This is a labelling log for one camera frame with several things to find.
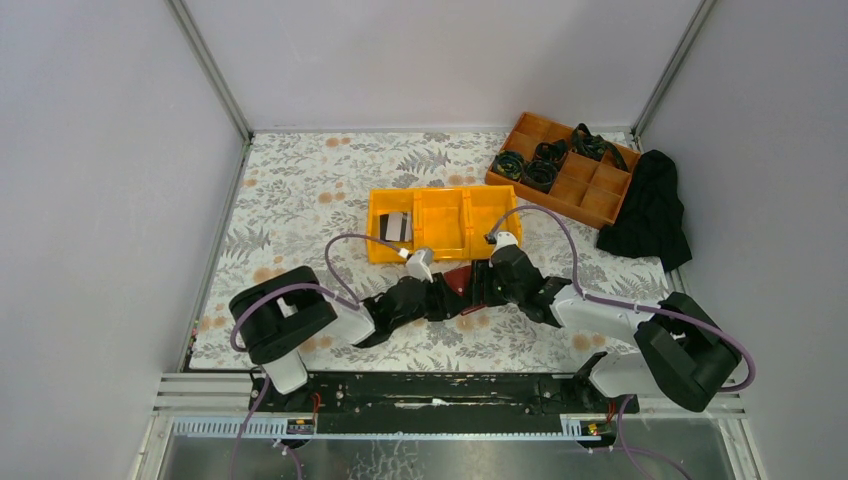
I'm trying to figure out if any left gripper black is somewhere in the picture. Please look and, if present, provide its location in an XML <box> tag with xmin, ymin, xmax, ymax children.
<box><xmin>389</xmin><ymin>272</ymin><xmax>468</xmax><ymax>332</ymax></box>

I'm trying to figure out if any yellow three-compartment bin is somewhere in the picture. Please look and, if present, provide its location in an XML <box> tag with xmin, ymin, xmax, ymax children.
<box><xmin>366</xmin><ymin>186</ymin><xmax>522</xmax><ymax>263</ymax></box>

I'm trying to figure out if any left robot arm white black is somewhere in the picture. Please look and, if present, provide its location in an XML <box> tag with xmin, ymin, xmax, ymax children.
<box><xmin>229</xmin><ymin>266</ymin><xmax>470</xmax><ymax>411</ymax></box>

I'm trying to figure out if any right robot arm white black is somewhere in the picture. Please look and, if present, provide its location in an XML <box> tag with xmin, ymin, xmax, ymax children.
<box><xmin>472</xmin><ymin>245</ymin><xmax>742</xmax><ymax>412</ymax></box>

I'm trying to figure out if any black white striped card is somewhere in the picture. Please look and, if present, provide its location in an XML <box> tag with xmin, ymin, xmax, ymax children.
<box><xmin>378</xmin><ymin>211</ymin><xmax>413</xmax><ymax>242</ymax></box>

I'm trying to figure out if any orange wooden divider tray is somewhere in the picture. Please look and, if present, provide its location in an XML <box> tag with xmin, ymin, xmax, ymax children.
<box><xmin>485</xmin><ymin>112</ymin><xmax>642</xmax><ymax>229</ymax></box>

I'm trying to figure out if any black cloth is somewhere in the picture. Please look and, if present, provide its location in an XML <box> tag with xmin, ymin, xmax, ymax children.
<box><xmin>596</xmin><ymin>150</ymin><xmax>692</xmax><ymax>272</ymax></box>

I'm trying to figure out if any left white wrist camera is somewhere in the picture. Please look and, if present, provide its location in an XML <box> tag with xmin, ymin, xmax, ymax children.
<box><xmin>403</xmin><ymin>247</ymin><xmax>434</xmax><ymax>283</ymax></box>

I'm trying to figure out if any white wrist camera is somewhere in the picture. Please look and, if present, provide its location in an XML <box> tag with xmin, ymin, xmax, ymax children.
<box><xmin>484</xmin><ymin>231</ymin><xmax>518</xmax><ymax>253</ymax></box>
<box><xmin>403</xmin><ymin>247</ymin><xmax>434</xmax><ymax>283</ymax></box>

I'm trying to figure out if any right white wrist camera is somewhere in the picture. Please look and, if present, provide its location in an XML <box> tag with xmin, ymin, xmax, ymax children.
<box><xmin>484</xmin><ymin>231</ymin><xmax>518</xmax><ymax>253</ymax></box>

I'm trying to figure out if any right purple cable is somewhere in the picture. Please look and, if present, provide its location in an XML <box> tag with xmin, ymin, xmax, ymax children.
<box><xmin>486</xmin><ymin>204</ymin><xmax>758</xmax><ymax>480</ymax></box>

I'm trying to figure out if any rolled black strap middle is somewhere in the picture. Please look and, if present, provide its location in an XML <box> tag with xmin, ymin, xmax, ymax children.
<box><xmin>523</xmin><ymin>140</ymin><xmax>570</xmax><ymax>195</ymax></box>

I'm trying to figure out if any rolled black strap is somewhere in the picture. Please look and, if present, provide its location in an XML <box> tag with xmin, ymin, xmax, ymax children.
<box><xmin>492</xmin><ymin>150</ymin><xmax>529</xmax><ymax>183</ymax></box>
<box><xmin>523</xmin><ymin>140</ymin><xmax>570</xmax><ymax>195</ymax></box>

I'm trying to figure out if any rolled black strap left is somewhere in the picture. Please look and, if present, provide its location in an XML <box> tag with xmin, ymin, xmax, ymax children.
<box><xmin>492</xmin><ymin>150</ymin><xmax>529</xmax><ymax>183</ymax></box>

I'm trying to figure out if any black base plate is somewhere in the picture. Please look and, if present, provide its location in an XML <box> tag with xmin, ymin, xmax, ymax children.
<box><xmin>248</xmin><ymin>367</ymin><xmax>640</xmax><ymax>429</ymax></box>

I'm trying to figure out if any loose black strap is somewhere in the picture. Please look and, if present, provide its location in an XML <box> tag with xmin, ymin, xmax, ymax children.
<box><xmin>570</xmin><ymin>123</ymin><xmax>631</xmax><ymax>174</ymax></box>

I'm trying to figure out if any aluminium slotted rail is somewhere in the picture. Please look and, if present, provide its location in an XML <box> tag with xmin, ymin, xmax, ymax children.
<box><xmin>173</xmin><ymin>415</ymin><xmax>615</xmax><ymax>442</ymax></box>

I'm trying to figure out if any right aluminium corner post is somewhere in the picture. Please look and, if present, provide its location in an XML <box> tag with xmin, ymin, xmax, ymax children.
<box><xmin>631</xmin><ymin>0</ymin><xmax>718</xmax><ymax>143</ymax></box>

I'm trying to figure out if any aluminium corner post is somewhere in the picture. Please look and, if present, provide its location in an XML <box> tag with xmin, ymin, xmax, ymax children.
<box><xmin>631</xmin><ymin>0</ymin><xmax>718</xmax><ymax>143</ymax></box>
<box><xmin>164</xmin><ymin>0</ymin><xmax>253</xmax><ymax>143</ymax></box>

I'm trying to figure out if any left aluminium corner post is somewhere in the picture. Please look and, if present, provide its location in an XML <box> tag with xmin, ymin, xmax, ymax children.
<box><xmin>164</xmin><ymin>0</ymin><xmax>253</xmax><ymax>143</ymax></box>

